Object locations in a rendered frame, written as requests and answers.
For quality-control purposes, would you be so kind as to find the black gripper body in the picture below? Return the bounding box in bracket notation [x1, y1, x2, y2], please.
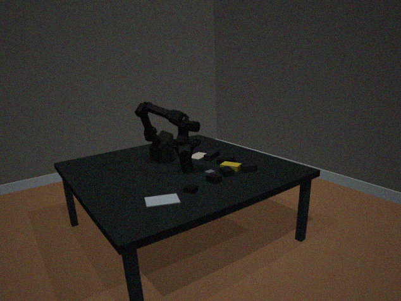
[167, 131, 201, 146]

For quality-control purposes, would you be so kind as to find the yellow rectangular block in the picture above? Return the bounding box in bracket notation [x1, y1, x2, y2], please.
[220, 161, 242, 172]

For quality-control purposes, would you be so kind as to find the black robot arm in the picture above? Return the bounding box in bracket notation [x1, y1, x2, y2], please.
[135, 101, 201, 146]

